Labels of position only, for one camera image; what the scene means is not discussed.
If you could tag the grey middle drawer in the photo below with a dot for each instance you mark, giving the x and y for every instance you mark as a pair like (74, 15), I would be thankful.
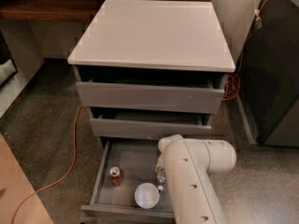
(145, 124)

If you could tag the dark chair with cushion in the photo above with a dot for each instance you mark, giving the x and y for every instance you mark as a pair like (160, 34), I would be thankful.
(8, 67)

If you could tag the white cabinet counter top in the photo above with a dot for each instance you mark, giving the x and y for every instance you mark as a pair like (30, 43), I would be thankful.
(173, 35)

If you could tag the dark wooden shelf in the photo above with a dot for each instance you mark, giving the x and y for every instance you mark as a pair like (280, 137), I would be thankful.
(53, 10)

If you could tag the grey bottom drawer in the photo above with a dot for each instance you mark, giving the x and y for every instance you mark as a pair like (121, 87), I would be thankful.
(137, 160)

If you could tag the grey drawer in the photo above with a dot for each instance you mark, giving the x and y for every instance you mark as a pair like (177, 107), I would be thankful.
(148, 97)
(137, 160)
(145, 124)

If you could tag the white bowl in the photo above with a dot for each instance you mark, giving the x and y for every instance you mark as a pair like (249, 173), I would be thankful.
(147, 195)

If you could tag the grey top drawer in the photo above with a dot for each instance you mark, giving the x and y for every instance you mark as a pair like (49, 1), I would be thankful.
(148, 97)

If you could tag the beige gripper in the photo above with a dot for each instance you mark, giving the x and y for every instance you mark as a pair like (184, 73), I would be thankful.
(160, 163)

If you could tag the red soda can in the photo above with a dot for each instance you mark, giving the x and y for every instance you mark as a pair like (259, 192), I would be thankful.
(115, 176)

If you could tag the clear blue plastic bottle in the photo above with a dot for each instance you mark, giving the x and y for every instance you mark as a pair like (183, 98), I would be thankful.
(161, 179)

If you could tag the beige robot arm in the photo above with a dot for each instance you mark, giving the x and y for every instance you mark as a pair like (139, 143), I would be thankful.
(187, 164)

